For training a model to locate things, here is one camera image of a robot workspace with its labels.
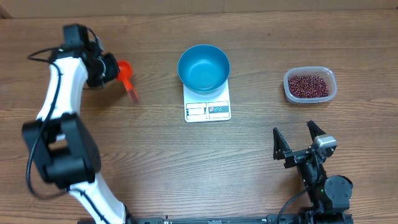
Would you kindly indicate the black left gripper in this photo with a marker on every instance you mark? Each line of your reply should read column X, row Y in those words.
column 113, row 71

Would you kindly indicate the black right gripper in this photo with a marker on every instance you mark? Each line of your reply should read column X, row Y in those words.
column 280, row 149

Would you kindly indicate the red plastic measuring scoop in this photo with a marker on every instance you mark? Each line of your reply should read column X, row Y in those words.
column 124, row 75

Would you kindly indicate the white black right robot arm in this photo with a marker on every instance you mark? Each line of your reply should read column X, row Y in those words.
column 329, row 195

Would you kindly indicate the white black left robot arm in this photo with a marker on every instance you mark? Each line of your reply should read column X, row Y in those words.
column 63, row 156

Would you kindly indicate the white digital kitchen scale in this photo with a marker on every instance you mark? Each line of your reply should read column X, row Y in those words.
column 211, row 107

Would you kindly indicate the blue bowl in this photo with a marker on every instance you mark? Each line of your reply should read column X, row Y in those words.
column 204, row 68

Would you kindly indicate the red beans in container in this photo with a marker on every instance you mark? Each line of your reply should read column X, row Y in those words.
column 308, row 87

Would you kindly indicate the clear plastic food container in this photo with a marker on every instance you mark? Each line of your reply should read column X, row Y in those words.
column 323, row 72

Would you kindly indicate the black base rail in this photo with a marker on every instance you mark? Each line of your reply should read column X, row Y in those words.
column 270, row 219

